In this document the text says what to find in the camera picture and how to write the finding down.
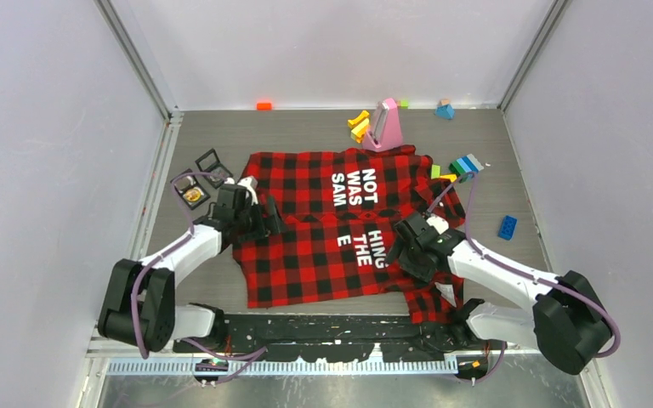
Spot red black plaid shirt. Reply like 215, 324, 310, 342
232, 144, 465, 324

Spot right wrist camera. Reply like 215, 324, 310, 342
426, 213, 450, 235

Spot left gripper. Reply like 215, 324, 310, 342
234, 195, 287, 244

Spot orange block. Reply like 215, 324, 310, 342
256, 100, 273, 111

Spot blue lego brick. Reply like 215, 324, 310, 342
497, 215, 518, 241

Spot stacked colourful bricks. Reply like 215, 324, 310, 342
448, 154, 484, 183

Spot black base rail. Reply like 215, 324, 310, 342
171, 313, 508, 365

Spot yellow toy blocks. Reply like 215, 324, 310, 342
347, 110, 370, 144

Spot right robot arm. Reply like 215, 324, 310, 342
387, 212, 621, 375

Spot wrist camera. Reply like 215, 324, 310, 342
237, 176, 258, 205
426, 213, 450, 235

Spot blue wooden block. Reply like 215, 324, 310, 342
434, 99, 456, 120

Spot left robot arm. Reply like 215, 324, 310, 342
97, 177, 287, 359

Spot pink metronome box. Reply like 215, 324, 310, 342
361, 98, 403, 152

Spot black display box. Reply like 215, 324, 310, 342
170, 168, 211, 210
195, 149, 233, 189

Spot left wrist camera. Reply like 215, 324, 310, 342
237, 176, 258, 205

